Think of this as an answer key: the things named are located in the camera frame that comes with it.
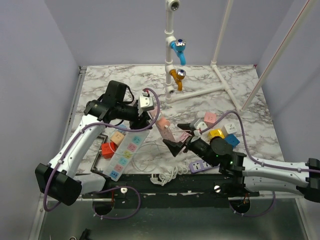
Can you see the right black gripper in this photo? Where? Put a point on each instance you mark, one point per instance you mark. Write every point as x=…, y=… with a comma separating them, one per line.
x=175, y=147

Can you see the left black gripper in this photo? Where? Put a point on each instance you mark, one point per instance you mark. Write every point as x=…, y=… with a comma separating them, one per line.
x=142, y=122

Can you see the light blue small plug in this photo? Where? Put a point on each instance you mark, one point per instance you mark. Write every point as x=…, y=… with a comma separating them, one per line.
x=122, y=128

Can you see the pink power strip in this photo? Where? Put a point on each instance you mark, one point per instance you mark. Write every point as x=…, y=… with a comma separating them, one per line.
x=167, y=133

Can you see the orange small plug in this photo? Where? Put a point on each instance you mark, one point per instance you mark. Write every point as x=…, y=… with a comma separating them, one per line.
x=163, y=123

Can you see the beige cube plug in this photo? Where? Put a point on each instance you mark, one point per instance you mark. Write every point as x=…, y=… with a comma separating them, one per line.
x=117, y=138

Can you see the white power strip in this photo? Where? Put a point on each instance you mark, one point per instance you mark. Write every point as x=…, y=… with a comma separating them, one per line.
x=124, y=154

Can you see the purple power strip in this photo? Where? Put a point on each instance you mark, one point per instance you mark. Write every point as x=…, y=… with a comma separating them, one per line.
x=199, y=166

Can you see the pink cube socket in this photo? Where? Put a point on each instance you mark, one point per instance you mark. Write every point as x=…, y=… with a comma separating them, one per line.
x=210, y=118

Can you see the yellow cube socket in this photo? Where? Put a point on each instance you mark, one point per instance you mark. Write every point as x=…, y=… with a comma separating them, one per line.
x=215, y=133

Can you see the red cube plug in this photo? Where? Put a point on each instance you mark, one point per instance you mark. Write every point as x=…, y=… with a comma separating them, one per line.
x=108, y=149

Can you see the white cube socket adapter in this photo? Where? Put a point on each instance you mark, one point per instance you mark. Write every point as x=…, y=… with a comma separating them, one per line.
x=229, y=128

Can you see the blue cube plug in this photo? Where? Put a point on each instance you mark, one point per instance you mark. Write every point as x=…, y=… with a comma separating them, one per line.
x=232, y=140

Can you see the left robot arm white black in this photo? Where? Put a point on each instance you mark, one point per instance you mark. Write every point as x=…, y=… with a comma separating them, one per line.
x=97, y=116

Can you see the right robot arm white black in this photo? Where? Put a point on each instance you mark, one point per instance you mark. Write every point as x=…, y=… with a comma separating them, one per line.
x=254, y=174

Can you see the orange faucet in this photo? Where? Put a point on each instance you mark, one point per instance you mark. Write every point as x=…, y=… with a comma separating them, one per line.
x=178, y=75

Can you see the black hex key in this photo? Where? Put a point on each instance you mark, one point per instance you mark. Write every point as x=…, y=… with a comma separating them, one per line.
x=94, y=168

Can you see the blue faucet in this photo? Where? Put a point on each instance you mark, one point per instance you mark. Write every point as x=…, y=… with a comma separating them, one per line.
x=179, y=46

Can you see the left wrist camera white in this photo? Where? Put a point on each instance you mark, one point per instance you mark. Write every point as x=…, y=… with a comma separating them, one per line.
x=145, y=102

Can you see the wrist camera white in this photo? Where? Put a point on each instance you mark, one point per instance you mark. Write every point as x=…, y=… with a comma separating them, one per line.
x=197, y=126
x=145, y=102

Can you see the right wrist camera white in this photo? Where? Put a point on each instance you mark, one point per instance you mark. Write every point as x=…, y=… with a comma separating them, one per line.
x=197, y=126

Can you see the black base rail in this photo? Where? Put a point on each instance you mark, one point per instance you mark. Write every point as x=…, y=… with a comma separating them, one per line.
x=184, y=191

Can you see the white pvc pipe frame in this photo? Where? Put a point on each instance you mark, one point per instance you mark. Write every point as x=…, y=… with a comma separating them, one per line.
x=172, y=6

